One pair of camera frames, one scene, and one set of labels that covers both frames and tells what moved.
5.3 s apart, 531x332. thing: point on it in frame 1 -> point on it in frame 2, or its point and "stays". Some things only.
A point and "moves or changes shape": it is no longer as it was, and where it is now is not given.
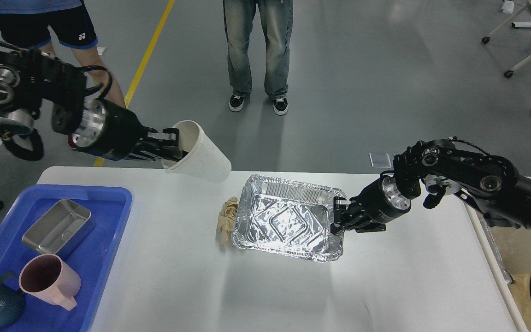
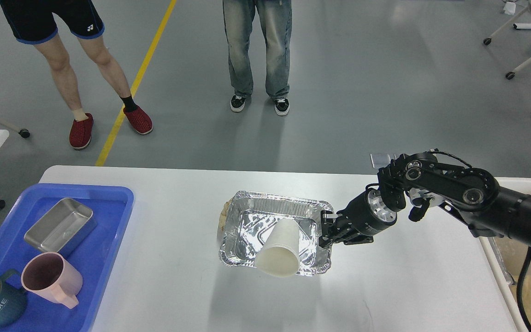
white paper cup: [203, 157] -> [279, 255]
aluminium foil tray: [280, 217] moves or changes shape
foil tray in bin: [508, 276] stays
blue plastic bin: [112, 207] stays
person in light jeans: [277, 16] stays
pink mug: [47, 278] stays
